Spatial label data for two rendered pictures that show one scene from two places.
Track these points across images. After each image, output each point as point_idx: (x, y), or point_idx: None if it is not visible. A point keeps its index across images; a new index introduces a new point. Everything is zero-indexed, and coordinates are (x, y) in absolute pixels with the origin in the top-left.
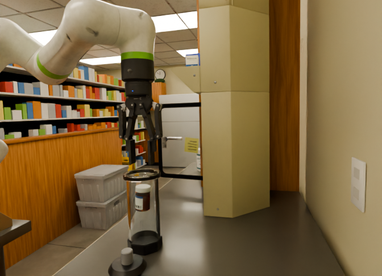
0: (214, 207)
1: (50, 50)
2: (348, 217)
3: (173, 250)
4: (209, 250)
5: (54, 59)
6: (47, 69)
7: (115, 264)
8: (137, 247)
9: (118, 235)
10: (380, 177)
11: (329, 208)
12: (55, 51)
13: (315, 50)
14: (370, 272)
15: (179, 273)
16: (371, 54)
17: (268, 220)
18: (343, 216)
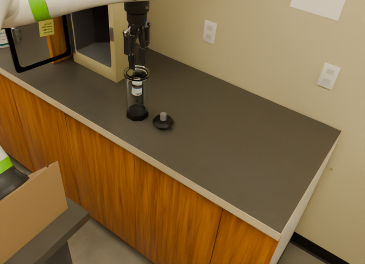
0: (122, 73)
1: (83, 3)
2: (196, 47)
3: (150, 106)
4: (160, 95)
5: (79, 8)
6: (51, 17)
7: (162, 123)
8: (145, 115)
9: (112, 123)
10: (226, 30)
11: (171, 43)
12: (95, 4)
13: None
14: (215, 66)
15: (172, 109)
16: None
17: (146, 65)
18: (190, 46)
